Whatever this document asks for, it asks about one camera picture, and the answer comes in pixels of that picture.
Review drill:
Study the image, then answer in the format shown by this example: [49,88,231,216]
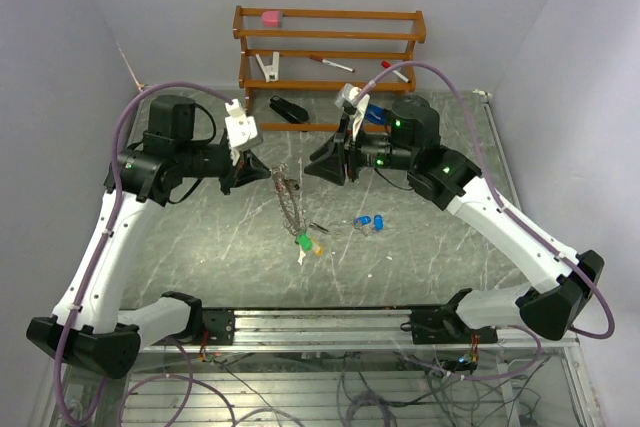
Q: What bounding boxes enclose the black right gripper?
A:
[304,113,416,185]

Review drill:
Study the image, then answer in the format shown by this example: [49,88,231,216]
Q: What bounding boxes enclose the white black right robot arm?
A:
[304,95,604,343]

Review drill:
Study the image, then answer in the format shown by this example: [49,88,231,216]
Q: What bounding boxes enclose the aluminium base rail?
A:
[54,307,581,352]

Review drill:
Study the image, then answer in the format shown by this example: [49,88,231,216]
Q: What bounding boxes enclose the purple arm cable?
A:
[357,60,616,381]
[52,80,241,427]

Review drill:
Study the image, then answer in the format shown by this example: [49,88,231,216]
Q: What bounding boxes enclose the pink eraser block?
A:
[261,10,283,28]

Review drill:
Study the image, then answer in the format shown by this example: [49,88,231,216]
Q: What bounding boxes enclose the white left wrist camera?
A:
[224,99,263,152]

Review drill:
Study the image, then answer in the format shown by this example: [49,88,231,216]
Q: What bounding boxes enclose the black stapler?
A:
[269,96,310,125]

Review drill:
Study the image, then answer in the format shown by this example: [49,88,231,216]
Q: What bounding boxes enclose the brown wooden shelf rack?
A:
[232,5,427,109]

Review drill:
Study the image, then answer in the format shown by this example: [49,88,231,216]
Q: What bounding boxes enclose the blue stapler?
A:
[365,104,394,126]

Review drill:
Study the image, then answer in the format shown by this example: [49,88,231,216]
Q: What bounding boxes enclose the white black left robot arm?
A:
[26,95,270,379]

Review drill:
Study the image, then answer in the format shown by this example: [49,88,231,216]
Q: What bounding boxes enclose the green key tag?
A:
[295,233,313,252]

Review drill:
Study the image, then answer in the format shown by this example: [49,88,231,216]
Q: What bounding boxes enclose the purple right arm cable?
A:
[357,60,616,381]

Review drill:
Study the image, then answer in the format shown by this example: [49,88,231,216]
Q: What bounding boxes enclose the loose cables under table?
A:
[199,349,566,427]

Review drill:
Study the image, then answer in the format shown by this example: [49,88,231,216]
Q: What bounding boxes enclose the white plastic clip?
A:
[254,51,280,83]

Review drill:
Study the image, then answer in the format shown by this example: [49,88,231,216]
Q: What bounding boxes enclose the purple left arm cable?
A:
[52,80,241,427]

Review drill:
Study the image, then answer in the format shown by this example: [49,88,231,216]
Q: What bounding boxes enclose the red white marker pen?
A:
[309,55,356,74]

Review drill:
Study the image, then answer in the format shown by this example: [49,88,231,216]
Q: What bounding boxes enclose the red capped white marker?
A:
[381,60,410,83]

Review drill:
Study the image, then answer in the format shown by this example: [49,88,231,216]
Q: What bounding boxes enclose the silver keyring chain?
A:
[269,163,331,239]

